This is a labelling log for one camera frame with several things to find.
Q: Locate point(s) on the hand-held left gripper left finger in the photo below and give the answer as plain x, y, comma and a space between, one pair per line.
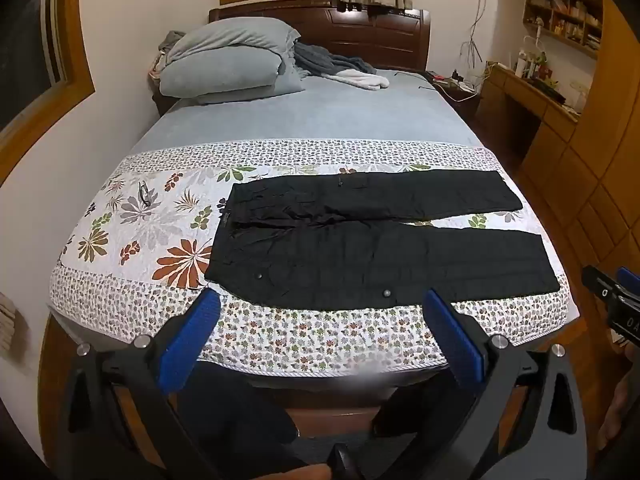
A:
192, 327

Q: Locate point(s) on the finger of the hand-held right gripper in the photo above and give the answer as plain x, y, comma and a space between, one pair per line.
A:
626, 277
600, 285

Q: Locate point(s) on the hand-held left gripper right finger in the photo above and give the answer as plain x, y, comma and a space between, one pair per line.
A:
452, 332

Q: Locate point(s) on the black pants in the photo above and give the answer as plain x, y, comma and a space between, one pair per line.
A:
350, 255

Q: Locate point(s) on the person's right forearm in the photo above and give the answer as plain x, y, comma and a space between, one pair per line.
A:
620, 410

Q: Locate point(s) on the floral quilted bedspread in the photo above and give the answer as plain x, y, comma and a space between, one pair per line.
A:
150, 240

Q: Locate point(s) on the person's dark clothing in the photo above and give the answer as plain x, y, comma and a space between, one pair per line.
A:
235, 420

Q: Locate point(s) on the wooden wardrobe cabinets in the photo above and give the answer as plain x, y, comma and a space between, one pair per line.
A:
595, 150

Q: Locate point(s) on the eyeglasses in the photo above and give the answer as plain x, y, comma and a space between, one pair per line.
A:
145, 195

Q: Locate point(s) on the beige folded cloth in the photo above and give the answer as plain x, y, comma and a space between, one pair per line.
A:
6, 315

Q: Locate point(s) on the wooden desk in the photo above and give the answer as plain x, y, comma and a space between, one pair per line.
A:
525, 105

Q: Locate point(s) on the flat grey-blue pillow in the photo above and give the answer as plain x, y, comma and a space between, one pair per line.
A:
250, 92

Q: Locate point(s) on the grey-blue bed sheet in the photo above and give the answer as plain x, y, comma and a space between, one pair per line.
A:
310, 110

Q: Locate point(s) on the cluttered bedside table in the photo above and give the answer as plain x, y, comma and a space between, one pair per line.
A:
452, 85

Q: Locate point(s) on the white fleece cloth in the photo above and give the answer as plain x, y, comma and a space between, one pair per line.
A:
360, 80

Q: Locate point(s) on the grey crumpled cloth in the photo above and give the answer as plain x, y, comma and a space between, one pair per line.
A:
170, 42

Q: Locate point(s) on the large folded grey-blue pillow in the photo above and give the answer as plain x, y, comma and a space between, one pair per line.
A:
230, 40

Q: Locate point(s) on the dark grey knit blanket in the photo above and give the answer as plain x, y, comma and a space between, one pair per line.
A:
325, 60

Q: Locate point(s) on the wooden framed dark pane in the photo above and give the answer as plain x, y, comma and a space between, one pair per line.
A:
30, 45

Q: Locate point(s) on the wooden wall shelf with items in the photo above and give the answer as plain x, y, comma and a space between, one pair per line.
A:
562, 15

